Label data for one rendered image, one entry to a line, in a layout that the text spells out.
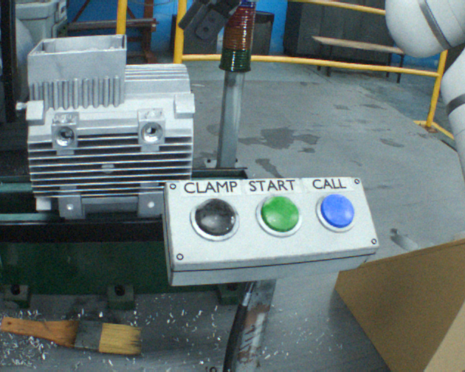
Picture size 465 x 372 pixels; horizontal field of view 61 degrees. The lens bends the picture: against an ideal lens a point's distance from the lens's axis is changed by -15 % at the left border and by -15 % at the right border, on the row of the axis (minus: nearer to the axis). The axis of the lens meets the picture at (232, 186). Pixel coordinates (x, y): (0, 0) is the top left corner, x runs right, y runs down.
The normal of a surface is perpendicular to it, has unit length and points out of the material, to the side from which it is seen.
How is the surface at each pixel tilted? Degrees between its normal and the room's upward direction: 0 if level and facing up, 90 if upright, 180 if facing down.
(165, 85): 88
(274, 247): 29
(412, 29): 97
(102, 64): 90
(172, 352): 0
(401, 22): 90
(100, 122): 0
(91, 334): 0
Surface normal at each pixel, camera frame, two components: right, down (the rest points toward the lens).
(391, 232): 0.09, -0.87
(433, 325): -0.95, 0.07
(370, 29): 0.29, 0.52
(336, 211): 0.15, -0.50
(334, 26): 0.03, 0.49
